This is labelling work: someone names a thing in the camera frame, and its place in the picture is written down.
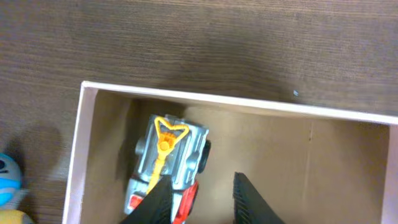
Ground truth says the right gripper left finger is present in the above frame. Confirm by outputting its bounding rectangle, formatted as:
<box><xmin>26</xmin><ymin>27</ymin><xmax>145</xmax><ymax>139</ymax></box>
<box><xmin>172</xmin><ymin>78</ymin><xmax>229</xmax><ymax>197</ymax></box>
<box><xmin>120</xmin><ymin>175</ymin><xmax>172</xmax><ymax>224</ymax></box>

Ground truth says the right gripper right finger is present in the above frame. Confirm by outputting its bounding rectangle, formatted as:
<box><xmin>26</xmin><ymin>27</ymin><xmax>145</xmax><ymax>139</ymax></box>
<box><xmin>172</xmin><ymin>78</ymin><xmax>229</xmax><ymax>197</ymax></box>
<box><xmin>233</xmin><ymin>172</ymin><xmax>284</xmax><ymax>224</ymax></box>

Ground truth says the red truck with yellow crane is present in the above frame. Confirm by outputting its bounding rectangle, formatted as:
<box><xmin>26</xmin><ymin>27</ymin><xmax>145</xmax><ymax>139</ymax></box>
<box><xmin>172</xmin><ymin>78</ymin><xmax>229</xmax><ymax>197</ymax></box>
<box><xmin>124</xmin><ymin>114</ymin><xmax>211</xmax><ymax>223</ymax></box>

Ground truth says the white cardboard box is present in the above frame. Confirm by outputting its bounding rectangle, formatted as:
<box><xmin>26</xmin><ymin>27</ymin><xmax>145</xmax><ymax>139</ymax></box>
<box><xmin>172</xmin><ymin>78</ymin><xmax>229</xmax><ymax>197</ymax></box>
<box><xmin>62</xmin><ymin>81</ymin><xmax>397</xmax><ymax>223</ymax></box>

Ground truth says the blue toy ball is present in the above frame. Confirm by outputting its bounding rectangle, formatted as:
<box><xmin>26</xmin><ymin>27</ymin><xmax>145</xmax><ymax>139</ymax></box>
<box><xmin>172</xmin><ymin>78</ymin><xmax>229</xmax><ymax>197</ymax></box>
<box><xmin>1</xmin><ymin>153</ymin><xmax>22</xmax><ymax>207</ymax></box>

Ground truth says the yellow toy ball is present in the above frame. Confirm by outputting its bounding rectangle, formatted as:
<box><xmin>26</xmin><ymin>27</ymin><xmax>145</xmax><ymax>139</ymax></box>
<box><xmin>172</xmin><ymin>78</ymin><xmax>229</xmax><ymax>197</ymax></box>
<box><xmin>0</xmin><ymin>210</ymin><xmax>35</xmax><ymax>224</ymax></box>

